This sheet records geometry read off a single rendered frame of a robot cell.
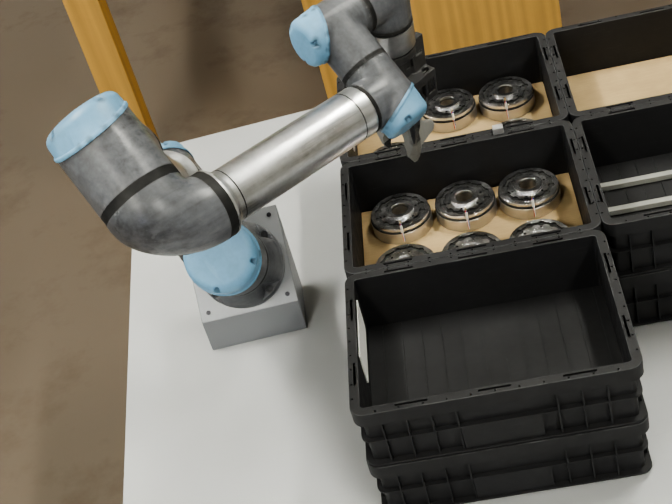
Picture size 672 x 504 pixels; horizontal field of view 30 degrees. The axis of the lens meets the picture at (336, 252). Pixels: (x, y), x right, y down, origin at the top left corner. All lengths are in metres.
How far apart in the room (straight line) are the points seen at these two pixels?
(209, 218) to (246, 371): 0.64
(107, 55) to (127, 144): 2.24
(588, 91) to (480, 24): 1.42
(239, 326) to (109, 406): 1.13
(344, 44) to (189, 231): 0.38
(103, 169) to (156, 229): 0.10
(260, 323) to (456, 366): 0.45
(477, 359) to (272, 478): 0.38
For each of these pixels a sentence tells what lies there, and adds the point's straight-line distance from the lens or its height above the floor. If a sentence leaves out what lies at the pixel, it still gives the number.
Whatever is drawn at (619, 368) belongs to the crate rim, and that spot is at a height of 0.93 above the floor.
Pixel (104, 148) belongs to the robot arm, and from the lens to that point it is 1.59.
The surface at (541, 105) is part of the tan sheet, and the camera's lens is 2.39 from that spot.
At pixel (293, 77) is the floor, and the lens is 4.31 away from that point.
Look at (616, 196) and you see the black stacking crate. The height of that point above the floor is 0.83.
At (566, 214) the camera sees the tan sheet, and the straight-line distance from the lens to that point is 2.12.
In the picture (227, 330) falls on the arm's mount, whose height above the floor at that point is 0.74.
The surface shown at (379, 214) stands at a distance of 2.15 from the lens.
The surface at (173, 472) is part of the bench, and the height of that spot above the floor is 0.70.
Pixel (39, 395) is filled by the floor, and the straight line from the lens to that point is 3.42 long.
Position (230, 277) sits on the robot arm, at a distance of 1.97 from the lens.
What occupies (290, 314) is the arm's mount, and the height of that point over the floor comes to 0.74.
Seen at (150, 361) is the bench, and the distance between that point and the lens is 2.27.
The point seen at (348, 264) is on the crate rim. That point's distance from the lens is 1.95.
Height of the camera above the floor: 2.16
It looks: 38 degrees down
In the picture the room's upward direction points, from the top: 16 degrees counter-clockwise
